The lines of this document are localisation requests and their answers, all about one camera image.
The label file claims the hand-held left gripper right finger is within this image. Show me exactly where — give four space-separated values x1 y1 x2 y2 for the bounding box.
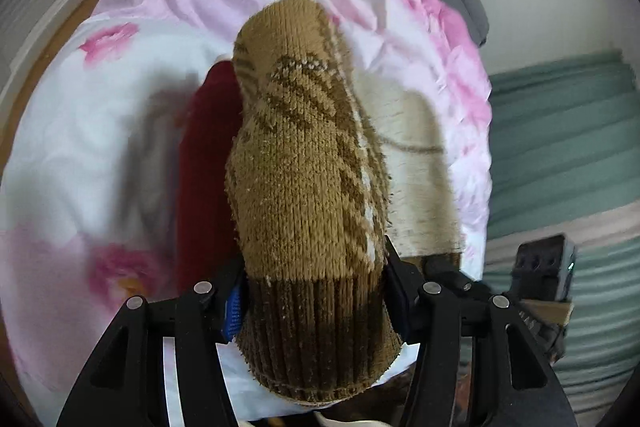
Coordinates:
382 237 579 427

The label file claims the dark red cloth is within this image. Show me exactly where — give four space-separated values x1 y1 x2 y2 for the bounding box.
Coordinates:
175 59 251 299

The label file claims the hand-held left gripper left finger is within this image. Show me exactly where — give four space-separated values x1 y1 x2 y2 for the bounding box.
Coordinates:
56 256 247 427

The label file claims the pink floral bed sheet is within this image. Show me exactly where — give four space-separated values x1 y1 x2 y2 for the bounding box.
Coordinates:
0 0 493 423

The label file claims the brown plaid knitted sweater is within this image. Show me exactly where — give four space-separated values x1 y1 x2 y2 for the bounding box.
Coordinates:
224 0 463 408

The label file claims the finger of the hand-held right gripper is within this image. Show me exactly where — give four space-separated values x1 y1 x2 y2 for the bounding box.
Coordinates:
424 256 508 304

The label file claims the wooden bed frame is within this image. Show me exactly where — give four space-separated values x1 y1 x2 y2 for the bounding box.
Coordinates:
0 0 241 168

